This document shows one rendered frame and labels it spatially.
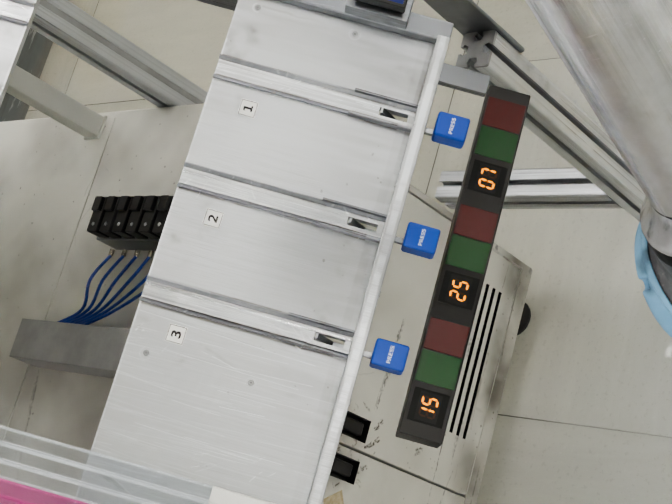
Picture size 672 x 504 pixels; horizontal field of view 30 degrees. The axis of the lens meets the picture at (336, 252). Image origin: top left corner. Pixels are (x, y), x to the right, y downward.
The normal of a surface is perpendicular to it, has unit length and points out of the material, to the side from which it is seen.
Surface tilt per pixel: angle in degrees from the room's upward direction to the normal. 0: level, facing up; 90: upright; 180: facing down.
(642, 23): 75
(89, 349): 0
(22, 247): 0
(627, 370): 0
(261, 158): 43
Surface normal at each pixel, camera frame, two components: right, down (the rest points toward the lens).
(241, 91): 0.04, -0.25
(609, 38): -0.15, 0.68
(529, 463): -0.63, -0.37
